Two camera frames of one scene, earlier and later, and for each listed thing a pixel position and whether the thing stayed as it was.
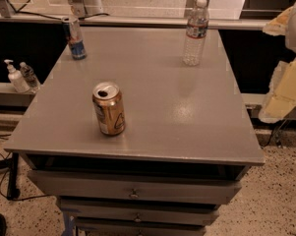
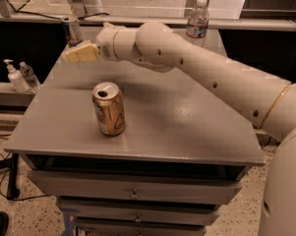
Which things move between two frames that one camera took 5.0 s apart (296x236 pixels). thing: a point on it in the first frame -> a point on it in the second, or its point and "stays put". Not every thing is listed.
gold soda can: (109, 107) stays put
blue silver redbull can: (75, 38) stays put
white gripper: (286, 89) -> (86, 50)
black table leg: (12, 192) stays put
